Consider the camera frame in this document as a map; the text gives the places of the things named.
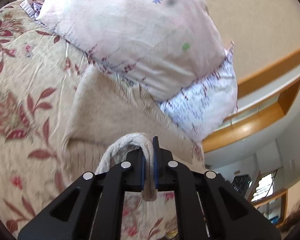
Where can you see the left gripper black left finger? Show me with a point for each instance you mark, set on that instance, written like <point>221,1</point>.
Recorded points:
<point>92,206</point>

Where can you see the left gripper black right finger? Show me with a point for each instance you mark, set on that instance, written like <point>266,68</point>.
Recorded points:
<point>207,206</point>

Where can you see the beige cable-knit sweater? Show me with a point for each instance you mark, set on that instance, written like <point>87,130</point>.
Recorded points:
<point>109,118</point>

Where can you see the blue lavender print pillow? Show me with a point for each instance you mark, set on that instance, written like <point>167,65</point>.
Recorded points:
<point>201,107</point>

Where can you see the cream floral bedspread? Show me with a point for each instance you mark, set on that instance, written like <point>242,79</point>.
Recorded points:
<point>39,74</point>

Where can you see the pink floral pillow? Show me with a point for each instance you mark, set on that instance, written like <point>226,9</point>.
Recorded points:
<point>163,44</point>

